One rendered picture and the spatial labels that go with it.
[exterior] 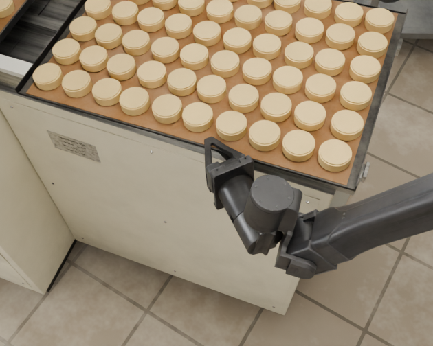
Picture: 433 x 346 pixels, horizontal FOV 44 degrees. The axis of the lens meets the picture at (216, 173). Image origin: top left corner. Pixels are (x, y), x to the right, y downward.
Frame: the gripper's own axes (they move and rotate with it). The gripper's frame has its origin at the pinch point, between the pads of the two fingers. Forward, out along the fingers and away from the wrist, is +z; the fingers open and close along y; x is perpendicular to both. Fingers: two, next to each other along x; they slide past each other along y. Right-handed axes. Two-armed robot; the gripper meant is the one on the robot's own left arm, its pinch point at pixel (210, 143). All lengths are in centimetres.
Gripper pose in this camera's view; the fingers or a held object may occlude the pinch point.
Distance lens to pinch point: 85.4
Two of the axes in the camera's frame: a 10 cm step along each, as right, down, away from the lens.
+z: -4.1, -7.6, 5.0
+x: 9.1, -3.7, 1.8
